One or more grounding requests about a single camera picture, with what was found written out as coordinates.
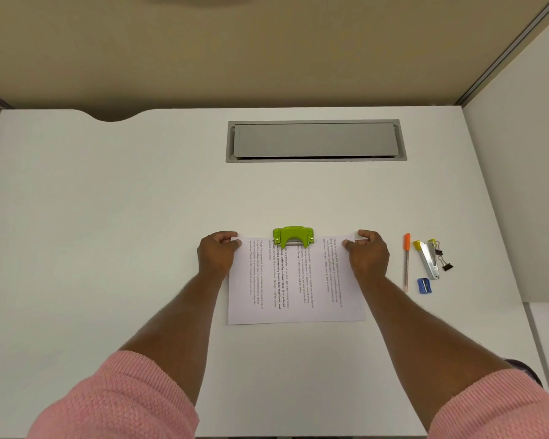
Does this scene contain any person's left hand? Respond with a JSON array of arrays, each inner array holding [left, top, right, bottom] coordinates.
[[196, 230, 242, 282]]

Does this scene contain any person's right hand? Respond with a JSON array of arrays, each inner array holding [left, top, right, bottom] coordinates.
[[342, 229, 390, 282]]

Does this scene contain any orange capped pen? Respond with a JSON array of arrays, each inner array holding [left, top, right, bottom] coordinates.
[[403, 232, 412, 294]]

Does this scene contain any silver stapler with yellow ends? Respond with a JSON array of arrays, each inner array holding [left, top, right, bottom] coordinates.
[[412, 238, 441, 280]]

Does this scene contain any green hole punch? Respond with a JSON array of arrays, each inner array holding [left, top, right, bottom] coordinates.
[[272, 226, 315, 250]]

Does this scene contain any printed white paper sheet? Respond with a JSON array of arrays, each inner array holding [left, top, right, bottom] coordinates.
[[227, 232, 371, 326]]

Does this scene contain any person's right forearm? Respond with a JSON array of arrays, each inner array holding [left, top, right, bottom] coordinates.
[[356, 274, 515, 433]]

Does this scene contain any person's left forearm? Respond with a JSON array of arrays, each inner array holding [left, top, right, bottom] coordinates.
[[118, 271, 229, 405]]

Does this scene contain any pink knit sweater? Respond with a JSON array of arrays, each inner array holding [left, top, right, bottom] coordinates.
[[26, 350, 549, 439]]

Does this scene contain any mesh cup with white label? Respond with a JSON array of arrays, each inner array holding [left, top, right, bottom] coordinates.
[[503, 359, 544, 389]]

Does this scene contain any wide beige partition panel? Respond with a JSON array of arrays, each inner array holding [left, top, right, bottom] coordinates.
[[0, 0, 549, 123]]

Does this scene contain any grey desk cable cover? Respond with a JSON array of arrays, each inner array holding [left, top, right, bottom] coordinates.
[[225, 119, 408, 164]]

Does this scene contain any grey metal partition post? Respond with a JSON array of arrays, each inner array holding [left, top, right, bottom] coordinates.
[[455, 0, 549, 107]]

